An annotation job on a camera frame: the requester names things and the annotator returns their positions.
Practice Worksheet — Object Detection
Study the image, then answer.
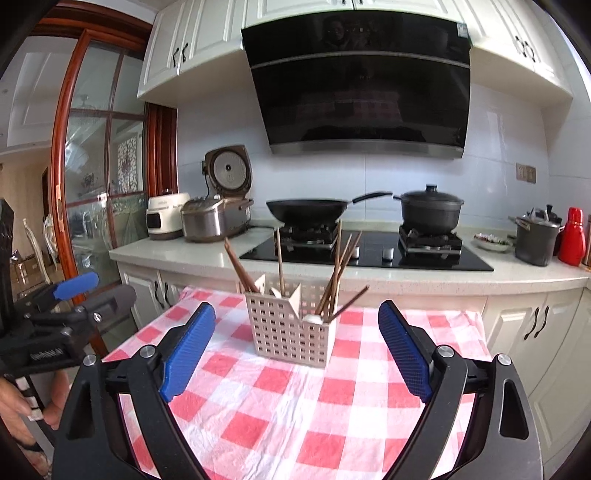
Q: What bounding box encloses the pink checkered tablecloth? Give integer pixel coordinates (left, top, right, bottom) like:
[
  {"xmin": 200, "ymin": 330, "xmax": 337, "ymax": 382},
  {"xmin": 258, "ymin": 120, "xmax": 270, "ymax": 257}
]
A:
[{"xmin": 102, "ymin": 286, "xmax": 491, "ymax": 480}]

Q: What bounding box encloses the black range hood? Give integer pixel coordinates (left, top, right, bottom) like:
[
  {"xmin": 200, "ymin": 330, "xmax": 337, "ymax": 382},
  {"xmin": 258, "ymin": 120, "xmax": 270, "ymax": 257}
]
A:
[{"xmin": 241, "ymin": 11, "xmax": 472, "ymax": 160}]

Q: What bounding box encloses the white ornate chair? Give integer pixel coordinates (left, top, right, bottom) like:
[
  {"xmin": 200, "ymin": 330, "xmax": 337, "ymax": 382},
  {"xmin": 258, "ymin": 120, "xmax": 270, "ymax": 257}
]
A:
[{"xmin": 23, "ymin": 215, "xmax": 58, "ymax": 284}]

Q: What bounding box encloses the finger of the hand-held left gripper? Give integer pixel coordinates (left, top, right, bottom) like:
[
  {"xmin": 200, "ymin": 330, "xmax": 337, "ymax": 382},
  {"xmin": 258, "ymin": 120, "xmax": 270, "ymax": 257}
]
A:
[
  {"xmin": 16, "ymin": 271, "xmax": 100, "ymax": 315},
  {"xmin": 27, "ymin": 284, "xmax": 138, "ymax": 339}
]

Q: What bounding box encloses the wooden framed glass door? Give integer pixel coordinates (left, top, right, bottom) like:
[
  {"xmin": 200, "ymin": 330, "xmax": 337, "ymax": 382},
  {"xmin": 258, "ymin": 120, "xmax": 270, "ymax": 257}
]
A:
[{"xmin": 50, "ymin": 28, "xmax": 178, "ymax": 356}]

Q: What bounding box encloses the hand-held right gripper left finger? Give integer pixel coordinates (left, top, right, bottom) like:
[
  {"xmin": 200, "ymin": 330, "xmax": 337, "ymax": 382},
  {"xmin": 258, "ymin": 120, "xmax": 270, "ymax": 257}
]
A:
[{"xmin": 52, "ymin": 301, "xmax": 217, "ymax": 480}]

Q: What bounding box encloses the small white kitchen appliance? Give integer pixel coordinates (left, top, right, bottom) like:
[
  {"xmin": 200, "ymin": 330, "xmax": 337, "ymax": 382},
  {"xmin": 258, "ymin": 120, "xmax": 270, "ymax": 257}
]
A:
[{"xmin": 146, "ymin": 192, "xmax": 191, "ymax": 241}]

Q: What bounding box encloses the grey lidded stockpot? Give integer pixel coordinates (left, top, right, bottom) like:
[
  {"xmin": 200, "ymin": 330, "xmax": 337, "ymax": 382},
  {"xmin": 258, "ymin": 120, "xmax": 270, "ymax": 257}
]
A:
[{"xmin": 509, "ymin": 208, "xmax": 561, "ymax": 267}]

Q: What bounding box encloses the bunch of wooden chopsticks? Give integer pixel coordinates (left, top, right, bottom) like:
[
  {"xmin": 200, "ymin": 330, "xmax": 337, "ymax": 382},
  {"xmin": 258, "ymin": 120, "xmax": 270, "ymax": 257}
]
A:
[{"xmin": 224, "ymin": 220, "xmax": 370, "ymax": 324}]

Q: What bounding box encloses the black glass gas cooktop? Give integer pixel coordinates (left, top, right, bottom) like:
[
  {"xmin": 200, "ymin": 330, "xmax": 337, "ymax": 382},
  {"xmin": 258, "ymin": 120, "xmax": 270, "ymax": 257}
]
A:
[{"xmin": 239, "ymin": 222, "xmax": 495, "ymax": 272}]

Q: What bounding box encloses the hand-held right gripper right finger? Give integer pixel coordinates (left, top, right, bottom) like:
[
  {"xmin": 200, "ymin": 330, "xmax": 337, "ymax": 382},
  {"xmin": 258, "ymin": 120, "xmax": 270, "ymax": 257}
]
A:
[{"xmin": 378, "ymin": 299, "xmax": 544, "ymax": 480}]

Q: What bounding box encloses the person's left hand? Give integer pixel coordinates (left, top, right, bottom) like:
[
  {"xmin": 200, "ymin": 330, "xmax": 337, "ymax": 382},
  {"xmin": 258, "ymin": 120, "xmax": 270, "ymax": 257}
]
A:
[{"xmin": 0, "ymin": 369, "xmax": 71, "ymax": 445}]

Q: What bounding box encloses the black frying pan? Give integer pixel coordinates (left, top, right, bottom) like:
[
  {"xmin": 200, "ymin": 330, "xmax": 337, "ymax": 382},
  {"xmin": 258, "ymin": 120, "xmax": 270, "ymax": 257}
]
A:
[{"xmin": 266, "ymin": 191, "xmax": 394, "ymax": 227}]

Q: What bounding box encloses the white perforated plastic basket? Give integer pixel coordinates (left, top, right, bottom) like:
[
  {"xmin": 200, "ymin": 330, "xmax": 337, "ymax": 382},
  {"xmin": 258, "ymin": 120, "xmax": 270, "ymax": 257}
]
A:
[{"xmin": 244, "ymin": 273, "xmax": 340, "ymax": 368}]

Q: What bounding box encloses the black kettle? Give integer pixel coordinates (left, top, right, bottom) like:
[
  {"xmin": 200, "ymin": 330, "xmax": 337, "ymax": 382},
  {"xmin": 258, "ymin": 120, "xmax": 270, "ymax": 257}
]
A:
[{"xmin": 545, "ymin": 204, "xmax": 564, "ymax": 241}]

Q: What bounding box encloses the red thermos bottle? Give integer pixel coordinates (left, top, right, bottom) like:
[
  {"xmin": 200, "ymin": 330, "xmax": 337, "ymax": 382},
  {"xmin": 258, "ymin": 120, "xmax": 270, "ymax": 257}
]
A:
[{"xmin": 557, "ymin": 207, "xmax": 586, "ymax": 267}]

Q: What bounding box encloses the narrow white upper cabinet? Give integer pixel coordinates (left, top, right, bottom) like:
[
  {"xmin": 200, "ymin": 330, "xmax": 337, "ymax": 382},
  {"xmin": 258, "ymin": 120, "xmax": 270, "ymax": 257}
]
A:
[{"xmin": 244, "ymin": 0, "xmax": 465, "ymax": 26}]

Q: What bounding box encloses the small white dish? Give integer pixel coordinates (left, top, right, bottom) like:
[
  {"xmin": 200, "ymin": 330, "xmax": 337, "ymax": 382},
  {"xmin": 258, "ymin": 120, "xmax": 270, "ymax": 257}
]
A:
[{"xmin": 472, "ymin": 232, "xmax": 514, "ymax": 253}]

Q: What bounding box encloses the silver rice cooker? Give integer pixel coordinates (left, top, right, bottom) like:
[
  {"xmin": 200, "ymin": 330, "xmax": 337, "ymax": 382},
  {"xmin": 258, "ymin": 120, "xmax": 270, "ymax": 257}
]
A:
[{"xmin": 180, "ymin": 144, "xmax": 254, "ymax": 243}]

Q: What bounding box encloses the black lidded cooking pot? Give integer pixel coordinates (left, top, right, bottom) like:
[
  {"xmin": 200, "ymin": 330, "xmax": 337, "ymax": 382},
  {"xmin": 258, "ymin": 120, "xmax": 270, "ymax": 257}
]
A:
[{"xmin": 393, "ymin": 185, "xmax": 465, "ymax": 235}]

